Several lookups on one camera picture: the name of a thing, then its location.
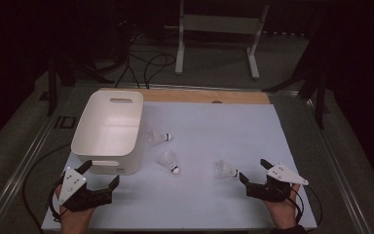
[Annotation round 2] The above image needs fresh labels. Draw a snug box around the right hand-held gripper cable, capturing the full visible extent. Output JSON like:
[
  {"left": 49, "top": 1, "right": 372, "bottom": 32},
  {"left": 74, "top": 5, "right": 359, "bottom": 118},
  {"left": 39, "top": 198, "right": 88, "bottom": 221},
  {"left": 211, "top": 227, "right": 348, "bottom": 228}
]
[{"left": 286, "top": 184, "right": 323, "bottom": 228}]

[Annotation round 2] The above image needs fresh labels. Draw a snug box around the person's right hand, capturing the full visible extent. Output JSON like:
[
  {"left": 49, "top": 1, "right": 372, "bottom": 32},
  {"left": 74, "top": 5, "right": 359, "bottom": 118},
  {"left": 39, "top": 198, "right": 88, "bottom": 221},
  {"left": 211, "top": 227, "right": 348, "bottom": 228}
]
[{"left": 262, "top": 183, "right": 302, "bottom": 230}]

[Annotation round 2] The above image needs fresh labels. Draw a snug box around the black cable tangle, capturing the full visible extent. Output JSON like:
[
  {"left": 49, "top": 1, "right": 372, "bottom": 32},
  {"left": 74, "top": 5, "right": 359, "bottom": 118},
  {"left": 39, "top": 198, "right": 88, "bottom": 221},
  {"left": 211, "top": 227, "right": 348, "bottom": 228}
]
[{"left": 115, "top": 32, "right": 177, "bottom": 90}]

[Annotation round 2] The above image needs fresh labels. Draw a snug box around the white table cover sheet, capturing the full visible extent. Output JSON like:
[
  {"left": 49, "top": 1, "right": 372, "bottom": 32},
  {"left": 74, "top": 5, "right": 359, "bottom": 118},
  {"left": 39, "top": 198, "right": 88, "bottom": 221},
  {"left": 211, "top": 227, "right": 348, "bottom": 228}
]
[{"left": 41, "top": 100, "right": 318, "bottom": 232}]

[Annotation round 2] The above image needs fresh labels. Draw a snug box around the left hand-held gripper cable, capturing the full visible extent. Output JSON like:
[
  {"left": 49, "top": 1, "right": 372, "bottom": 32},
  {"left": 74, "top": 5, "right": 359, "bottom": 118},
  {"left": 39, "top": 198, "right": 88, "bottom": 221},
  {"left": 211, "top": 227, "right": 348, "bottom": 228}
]
[{"left": 47, "top": 176, "right": 66, "bottom": 222}]

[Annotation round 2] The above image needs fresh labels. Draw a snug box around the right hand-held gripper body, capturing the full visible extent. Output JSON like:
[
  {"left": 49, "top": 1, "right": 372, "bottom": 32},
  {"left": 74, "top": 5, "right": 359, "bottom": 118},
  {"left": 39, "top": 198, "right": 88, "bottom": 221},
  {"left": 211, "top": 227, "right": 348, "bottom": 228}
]
[{"left": 246, "top": 162, "right": 310, "bottom": 203}]

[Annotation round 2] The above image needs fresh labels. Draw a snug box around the white feather shuttlecock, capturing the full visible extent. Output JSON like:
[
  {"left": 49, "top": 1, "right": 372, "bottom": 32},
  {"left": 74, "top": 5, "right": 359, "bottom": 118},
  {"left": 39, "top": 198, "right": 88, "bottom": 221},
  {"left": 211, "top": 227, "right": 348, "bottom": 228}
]
[
  {"left": 155, "top": 149, "right": 181, "bottom": 176},
  {"left": 213, "top": 159, "right": 240, "bottom": 180},
  {"left": 144, "top": 128, "right": 173, "bottom": 146}
]

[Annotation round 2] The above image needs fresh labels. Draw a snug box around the black floor cable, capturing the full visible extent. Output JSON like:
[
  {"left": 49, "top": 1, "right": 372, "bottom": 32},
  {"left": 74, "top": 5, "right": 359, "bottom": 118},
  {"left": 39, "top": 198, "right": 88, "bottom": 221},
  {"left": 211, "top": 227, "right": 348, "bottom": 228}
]
[{"left": 21, "top": 142, "right": 73, "bottom": 232}]

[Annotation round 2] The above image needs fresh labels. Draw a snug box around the person's left hand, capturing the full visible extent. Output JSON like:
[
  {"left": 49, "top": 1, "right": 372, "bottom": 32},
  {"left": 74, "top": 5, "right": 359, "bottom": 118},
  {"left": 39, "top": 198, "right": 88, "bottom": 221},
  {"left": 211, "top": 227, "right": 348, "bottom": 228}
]
[{"left": 55, "top": 184, "right": 96, "bottom": 234}]

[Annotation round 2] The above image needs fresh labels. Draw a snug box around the black stand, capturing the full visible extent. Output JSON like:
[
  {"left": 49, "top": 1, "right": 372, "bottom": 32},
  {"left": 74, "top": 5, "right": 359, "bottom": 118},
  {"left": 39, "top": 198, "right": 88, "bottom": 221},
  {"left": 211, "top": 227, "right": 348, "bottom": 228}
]
[
  {"left": 47, "top": 57, "right": 115, "bottom": 117},
  {"left": 262, "top": 32, "right": 330, "bottom": 131}
]

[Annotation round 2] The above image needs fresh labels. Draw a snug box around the white plastic storage bin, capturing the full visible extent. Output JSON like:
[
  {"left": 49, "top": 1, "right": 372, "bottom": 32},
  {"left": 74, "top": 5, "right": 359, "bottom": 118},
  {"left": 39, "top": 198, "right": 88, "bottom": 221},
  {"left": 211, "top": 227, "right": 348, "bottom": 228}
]
[{"left": 70, "top": 90, "right": 145, "bottom": 176}]

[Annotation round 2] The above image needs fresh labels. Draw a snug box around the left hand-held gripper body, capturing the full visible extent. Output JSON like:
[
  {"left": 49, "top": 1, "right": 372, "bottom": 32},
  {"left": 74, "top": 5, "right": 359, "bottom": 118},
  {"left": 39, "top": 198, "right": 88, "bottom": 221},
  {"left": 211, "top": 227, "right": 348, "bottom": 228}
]
[{"left": 57, "top": 166, "right": 114, "bottom": 214}]

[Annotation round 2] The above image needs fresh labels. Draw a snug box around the white metal stand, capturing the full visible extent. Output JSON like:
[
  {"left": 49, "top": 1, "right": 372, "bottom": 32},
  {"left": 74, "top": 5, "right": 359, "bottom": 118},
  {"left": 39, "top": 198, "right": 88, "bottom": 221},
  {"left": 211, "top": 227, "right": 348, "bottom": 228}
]
[{"left": 165, "top": 0, "right": 271, "bottom": 81}]

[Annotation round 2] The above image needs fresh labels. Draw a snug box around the hand-held gripper cable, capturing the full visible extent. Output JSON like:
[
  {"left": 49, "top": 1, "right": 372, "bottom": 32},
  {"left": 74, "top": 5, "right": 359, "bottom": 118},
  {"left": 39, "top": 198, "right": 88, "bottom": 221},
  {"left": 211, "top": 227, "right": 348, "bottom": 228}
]
[
  {"left": 47, "top": 176, "right": 66, "bottom": 222},
  {"left": 286, "top": 184, "right": 323, "bottom": 228}
]

